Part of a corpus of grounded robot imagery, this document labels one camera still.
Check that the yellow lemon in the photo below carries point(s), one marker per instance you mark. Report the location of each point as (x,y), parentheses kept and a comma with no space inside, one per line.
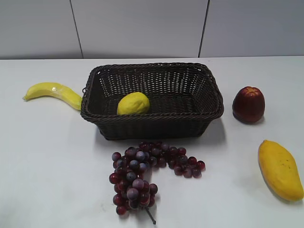
(133,103)

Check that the black woven basket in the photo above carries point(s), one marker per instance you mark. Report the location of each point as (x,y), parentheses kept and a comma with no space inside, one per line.
(184,99)

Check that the purple grape bunch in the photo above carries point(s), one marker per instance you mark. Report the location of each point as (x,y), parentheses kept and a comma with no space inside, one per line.
(132,191)

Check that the dark red wax apple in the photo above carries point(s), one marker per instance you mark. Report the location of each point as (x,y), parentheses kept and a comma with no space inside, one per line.
(248,105)

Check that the yellow banana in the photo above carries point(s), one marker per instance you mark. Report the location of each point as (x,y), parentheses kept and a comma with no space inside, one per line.
(56,90)

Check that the yellow mango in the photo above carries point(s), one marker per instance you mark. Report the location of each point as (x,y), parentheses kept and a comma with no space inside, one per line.
(280,171)

